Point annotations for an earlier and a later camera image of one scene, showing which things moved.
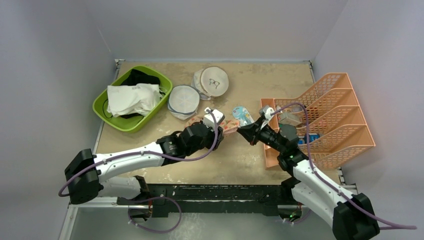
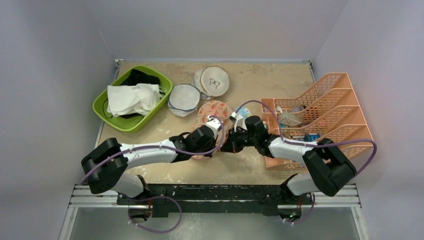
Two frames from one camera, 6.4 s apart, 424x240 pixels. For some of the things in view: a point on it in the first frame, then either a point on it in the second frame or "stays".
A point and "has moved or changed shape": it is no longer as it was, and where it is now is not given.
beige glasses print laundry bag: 210,81 stays
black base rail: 210,200 stays
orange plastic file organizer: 327,120 stays
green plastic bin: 139,123 stays
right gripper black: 257,129 → 230,145
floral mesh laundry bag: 228,126 has moved or changed shape
